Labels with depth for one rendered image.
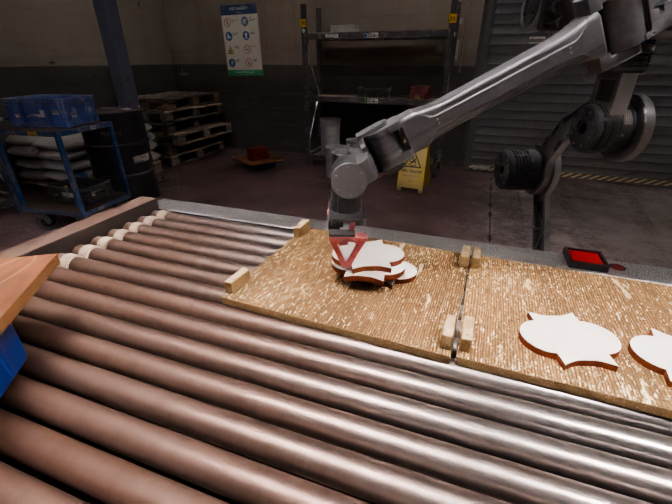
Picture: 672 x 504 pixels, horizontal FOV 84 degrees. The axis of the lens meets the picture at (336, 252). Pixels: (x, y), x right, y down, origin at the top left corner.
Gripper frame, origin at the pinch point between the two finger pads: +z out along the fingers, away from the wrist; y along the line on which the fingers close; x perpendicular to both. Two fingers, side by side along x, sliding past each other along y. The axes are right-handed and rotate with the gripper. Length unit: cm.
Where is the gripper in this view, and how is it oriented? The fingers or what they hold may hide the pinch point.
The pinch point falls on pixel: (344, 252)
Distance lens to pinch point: 74.0
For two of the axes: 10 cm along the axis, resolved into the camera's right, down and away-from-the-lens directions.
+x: 10.0, 0.0, 0.4
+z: -0.2, 8.9, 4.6
